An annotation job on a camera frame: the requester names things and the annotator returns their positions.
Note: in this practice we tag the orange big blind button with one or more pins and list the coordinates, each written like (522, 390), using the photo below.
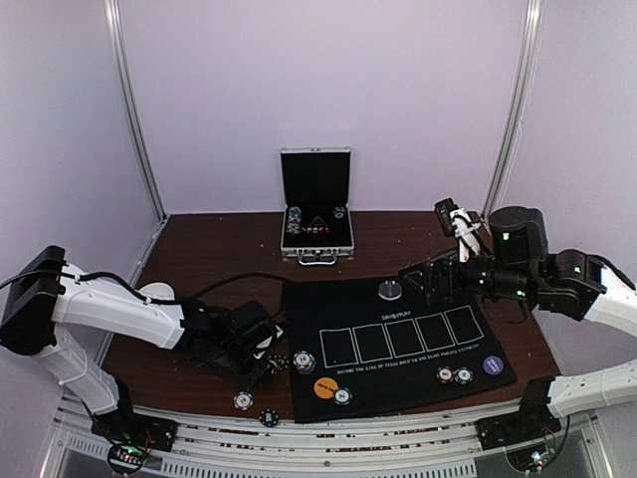
(325, 387)

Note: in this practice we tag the black orange hundred chip stack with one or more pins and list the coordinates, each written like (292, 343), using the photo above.
(445, 375)

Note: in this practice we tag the black white chip on rail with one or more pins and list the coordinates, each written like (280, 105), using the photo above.
(269, 417)

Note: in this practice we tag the aluminium frame post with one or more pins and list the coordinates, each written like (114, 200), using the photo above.
(521, 93)
(117, 40)

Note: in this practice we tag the white blue chip flat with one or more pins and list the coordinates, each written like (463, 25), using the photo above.
(243, 400)

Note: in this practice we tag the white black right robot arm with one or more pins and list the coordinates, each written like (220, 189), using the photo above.
(519, 267)

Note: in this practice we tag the aluminium poker case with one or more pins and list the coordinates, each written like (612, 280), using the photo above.
(317, 180)

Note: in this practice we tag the chips in case right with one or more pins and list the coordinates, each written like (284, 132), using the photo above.
(339, 212)

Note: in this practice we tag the black orange chip row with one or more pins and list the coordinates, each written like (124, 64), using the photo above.
(279, 363)

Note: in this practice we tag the small chip stack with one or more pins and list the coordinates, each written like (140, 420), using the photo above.
(304, 362)

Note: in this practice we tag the aluminium frame rail front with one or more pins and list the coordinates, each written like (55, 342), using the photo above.
(439, 444)

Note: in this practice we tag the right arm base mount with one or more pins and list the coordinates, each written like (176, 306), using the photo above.
(530, 439)

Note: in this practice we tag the left aluminium frame post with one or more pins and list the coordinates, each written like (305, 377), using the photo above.
(117, 40)

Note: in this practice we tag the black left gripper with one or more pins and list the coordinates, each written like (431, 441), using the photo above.
(254, 378)

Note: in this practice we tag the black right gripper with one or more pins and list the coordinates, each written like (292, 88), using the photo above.
(445, 274)

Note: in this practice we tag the blue green fifty chip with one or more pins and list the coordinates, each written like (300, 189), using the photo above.
(342, 396)

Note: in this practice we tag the purple small blind button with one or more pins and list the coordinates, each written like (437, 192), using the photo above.
(493, 365)

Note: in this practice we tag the black poker table mat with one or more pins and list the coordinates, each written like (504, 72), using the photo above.
(386, 353)

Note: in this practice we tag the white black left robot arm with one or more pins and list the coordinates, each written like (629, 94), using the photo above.
(50, 295)

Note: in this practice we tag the white red bowl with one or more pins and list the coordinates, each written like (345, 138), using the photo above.
(158, 291)

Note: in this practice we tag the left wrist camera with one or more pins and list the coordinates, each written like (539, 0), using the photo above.
(265, 345)

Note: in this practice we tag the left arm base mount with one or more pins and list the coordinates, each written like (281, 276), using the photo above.
(131, 444)

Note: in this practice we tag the chips row in case left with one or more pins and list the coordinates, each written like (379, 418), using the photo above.
(294, 221)

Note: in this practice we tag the right aluminium frame post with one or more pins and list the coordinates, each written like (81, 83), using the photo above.
(521, 93)

